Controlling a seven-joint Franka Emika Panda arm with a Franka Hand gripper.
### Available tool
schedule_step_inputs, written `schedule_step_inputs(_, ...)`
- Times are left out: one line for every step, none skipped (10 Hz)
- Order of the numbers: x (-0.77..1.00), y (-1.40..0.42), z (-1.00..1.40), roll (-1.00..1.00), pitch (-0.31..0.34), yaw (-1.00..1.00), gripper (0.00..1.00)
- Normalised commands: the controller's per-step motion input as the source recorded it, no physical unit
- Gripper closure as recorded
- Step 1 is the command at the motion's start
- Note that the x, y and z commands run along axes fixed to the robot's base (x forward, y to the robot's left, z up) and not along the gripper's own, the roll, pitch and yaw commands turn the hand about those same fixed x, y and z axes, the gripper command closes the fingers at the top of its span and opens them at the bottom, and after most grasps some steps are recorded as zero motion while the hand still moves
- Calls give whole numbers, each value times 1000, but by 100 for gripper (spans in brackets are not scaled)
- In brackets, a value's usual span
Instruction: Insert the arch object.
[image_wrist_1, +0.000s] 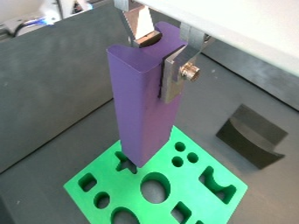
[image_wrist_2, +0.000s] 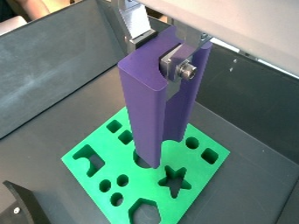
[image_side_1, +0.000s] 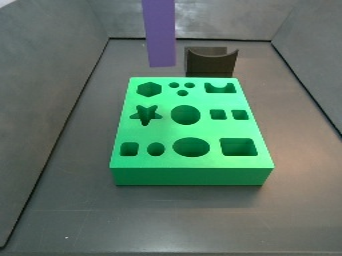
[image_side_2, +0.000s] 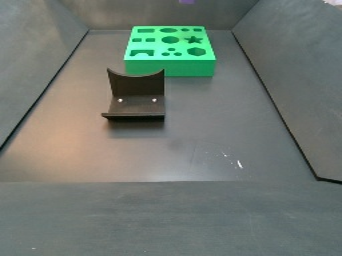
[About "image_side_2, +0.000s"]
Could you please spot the purple arch object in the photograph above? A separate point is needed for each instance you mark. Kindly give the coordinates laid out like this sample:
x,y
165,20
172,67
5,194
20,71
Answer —
x,y
187,1

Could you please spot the black curved holder stand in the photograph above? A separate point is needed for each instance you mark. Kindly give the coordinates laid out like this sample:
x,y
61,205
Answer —
x,y
137,96

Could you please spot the green shape sorter block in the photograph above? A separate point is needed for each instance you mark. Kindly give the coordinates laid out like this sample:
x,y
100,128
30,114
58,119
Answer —
x,y
177,49

